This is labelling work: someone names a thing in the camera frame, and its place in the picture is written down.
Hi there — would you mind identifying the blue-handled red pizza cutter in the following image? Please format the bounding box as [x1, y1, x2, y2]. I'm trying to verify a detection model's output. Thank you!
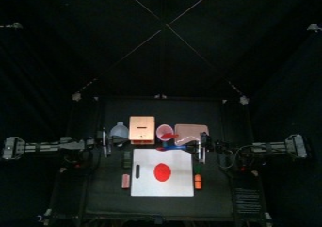
[155, 144, 190, 152]

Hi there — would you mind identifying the translucent grey plastic jug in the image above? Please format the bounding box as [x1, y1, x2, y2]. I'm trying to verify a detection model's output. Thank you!
[110, 122, 131, 141]

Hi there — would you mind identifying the wooden box with red front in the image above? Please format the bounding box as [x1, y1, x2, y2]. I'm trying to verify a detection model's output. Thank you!
[129, 116, 157, 146]

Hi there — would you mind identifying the red plastic cup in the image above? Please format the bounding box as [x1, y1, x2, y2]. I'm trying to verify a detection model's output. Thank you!
[155, 123, 175, 142]

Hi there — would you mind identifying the orange toy carrot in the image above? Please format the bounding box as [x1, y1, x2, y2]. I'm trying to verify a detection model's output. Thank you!
[194, 165, 205, 190]

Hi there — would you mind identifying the pink rectangular block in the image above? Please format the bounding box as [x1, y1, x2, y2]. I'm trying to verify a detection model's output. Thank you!
[121, 173, 131, 189]

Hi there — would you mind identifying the white cutting board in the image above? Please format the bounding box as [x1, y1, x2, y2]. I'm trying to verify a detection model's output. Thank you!
[130, 148, 195, 198]

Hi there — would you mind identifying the white text label sticker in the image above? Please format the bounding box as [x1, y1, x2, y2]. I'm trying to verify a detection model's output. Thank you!
[233, 187, 263, 219]

